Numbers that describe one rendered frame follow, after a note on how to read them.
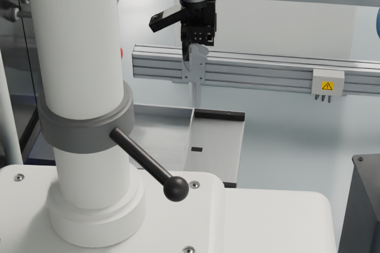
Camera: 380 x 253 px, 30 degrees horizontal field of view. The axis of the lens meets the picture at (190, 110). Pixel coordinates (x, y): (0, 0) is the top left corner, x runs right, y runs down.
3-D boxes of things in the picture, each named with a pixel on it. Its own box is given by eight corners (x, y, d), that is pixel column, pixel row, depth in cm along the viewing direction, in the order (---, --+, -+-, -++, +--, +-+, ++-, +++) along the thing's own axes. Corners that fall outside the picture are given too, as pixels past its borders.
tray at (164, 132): (49, 169, 182) (47, 159, 179) (76, 108, 202) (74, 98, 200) (180, 182, 178) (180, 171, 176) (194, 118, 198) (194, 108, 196)
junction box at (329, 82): (310, 94, 278) (312, 75, 272) (310, 86, 281) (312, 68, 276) (341, 96, 276) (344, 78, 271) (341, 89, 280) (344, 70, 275)
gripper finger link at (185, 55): (188, 64, 174) (188, 34, 169) (182, 64, 175) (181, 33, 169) (190, 53, 178) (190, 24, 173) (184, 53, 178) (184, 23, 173)
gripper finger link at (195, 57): (206, 78, 178) (206, 47, 172) (183, 77, 179) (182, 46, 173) (208, 71, 180) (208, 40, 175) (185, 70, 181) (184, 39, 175)
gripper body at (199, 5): (213, 49, 172) (214, 5, 164) (178, 47, 173) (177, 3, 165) (216, 33, 178) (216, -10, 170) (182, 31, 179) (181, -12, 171)
